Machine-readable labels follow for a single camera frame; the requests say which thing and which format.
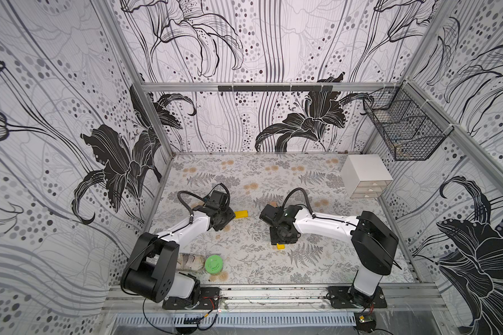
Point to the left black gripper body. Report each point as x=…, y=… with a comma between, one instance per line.
x=226, y=215

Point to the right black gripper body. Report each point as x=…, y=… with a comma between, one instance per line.
x=279, y=235

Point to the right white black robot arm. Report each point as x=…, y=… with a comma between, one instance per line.
x=374, y=242

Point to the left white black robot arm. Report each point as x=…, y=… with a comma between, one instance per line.
x=151, y=271

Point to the green round lid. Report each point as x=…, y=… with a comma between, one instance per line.
x=214, y=264

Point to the white drawer box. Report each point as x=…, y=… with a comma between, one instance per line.
x=365, y=176

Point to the small electronics board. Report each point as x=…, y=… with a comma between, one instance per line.
x=365, y=323

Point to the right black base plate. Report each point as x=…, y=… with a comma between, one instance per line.
x=341, y=297

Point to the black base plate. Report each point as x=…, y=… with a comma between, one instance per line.
x=341, y=297
x=201, y=298

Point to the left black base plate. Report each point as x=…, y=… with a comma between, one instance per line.
x=201, y=298

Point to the white slotted cable duct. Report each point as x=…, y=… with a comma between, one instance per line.
x=241, y=320

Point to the black wall bar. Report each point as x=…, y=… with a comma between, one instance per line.
x=272, y=88

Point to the black wire basket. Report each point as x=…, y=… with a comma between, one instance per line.
x=404, y=123

